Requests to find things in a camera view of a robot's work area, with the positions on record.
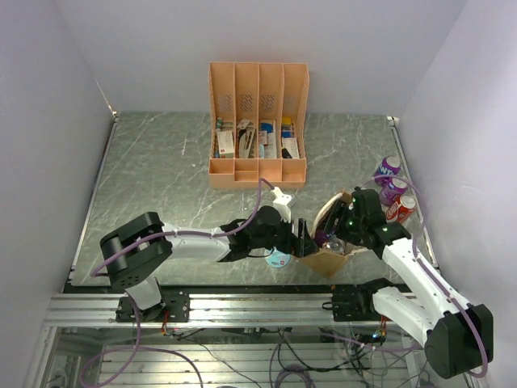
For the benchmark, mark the silver top soda can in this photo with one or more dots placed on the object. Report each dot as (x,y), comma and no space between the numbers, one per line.
(336,245)

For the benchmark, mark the purple Fanta can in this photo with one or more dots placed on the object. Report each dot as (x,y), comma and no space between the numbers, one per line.
(390,165)

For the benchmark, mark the purple soda can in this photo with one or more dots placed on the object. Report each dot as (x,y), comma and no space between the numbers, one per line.
(320,237)
(393,188)

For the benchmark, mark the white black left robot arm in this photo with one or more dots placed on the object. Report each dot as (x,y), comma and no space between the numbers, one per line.
(133,252)

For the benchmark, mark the orange plastic file organizer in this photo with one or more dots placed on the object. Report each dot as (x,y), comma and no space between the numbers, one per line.
(257,91)

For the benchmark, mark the white red box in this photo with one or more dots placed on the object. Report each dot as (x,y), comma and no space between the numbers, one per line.
(225,144)

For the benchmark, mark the aluminium rail frame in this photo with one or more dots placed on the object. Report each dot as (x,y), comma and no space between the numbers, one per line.
(213,306)

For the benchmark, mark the brown canvas tote bag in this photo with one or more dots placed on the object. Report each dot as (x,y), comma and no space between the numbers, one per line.
(327,262)

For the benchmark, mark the white black label pack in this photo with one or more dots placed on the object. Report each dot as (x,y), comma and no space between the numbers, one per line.
(289,144)

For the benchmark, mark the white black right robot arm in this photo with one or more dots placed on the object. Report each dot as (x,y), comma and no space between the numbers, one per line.
(456,335)

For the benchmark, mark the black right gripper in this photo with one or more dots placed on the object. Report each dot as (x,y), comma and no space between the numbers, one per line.
(340,209)

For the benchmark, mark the red cola can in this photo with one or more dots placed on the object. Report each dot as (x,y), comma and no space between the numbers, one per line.
(401,209)

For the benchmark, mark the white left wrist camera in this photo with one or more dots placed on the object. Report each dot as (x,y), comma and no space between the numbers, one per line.
(282,204)

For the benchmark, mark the blue white stationery packs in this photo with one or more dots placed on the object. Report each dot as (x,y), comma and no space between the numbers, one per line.
(267,139)

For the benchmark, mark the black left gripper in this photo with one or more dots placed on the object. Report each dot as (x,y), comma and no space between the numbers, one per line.
(301,246)

